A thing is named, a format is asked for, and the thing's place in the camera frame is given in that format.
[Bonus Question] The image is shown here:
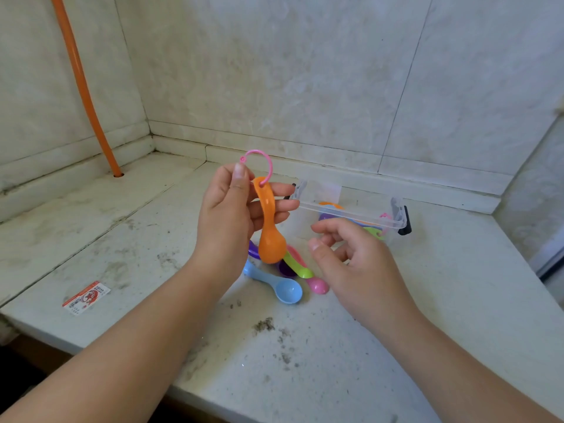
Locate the person's right hand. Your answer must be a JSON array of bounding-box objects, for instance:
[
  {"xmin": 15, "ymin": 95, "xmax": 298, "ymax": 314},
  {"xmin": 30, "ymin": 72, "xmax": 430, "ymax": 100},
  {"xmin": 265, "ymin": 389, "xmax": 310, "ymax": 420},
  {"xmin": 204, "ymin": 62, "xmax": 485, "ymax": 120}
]
[{"xmin": 308, "ymin": 218, "xmax": 422, "ymax": 338}]

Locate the person's left hand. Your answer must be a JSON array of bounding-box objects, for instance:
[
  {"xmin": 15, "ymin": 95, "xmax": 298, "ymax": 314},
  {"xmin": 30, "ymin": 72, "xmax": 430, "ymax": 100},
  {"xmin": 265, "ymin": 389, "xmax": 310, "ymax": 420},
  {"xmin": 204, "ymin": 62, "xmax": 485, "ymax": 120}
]
[{"xmin": 189, "ymin": 163, "xmax": 301, "ymax": 285}]

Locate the person's left forearm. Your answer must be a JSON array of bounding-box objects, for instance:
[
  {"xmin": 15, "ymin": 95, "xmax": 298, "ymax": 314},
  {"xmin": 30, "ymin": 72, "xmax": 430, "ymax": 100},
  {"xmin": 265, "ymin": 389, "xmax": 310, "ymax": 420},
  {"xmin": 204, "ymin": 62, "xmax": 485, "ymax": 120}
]
[{"xmin": 0, "ymin": 256, "xmax": 239, "ymax": 423}]

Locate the person's right forearm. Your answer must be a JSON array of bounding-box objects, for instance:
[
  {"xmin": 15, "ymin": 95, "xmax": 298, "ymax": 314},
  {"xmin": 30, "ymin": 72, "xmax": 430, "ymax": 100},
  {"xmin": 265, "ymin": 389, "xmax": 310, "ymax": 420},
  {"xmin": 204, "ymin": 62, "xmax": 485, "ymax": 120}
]
[{"xmin": 371, "ymin": 304, "xmax": 564, "ymax": 423}]

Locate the pink measuring spoon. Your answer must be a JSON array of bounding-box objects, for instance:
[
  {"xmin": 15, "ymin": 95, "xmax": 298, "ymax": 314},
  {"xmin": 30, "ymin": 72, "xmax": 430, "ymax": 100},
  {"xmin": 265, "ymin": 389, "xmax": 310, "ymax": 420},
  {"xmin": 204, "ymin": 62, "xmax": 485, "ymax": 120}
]
[{"xmin": 286, "ymin": 245, "xmax": 330, "ymax": 296}]

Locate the blue measuring spoon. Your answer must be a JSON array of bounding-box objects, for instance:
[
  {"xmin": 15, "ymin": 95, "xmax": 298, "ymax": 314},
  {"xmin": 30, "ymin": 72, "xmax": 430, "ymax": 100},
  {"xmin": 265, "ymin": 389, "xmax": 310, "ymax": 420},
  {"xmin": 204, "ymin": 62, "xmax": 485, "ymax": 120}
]
[{"xmin": 243, "ymin": 259, "xmax": 304, "ymax": 305}]

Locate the clear plastic storage box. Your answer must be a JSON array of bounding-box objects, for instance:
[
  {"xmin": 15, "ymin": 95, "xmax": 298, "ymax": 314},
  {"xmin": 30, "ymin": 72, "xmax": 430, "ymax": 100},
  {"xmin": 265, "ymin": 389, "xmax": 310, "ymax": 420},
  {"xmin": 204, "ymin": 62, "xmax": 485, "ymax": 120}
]
[{"xmin": 284, "ymin": 179, "xmax": 412, "ymax": 243}]

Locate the red and white paper label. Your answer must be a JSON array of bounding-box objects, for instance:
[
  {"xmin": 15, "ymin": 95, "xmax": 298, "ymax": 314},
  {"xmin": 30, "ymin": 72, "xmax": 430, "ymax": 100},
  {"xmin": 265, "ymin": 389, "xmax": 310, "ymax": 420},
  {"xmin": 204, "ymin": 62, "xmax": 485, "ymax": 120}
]
[{"xmin": 62, "ymin": 281, "xmax": 112, "ymax": 316}]

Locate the orange hose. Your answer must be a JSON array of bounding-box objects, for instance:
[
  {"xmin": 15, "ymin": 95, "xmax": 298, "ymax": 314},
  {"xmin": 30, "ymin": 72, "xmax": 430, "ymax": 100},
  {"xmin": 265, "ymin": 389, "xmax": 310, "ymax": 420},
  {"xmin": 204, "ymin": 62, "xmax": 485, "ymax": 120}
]
[{"xmin": 49, "ymin": 0, "xmax": 124, "ymax": 178}]

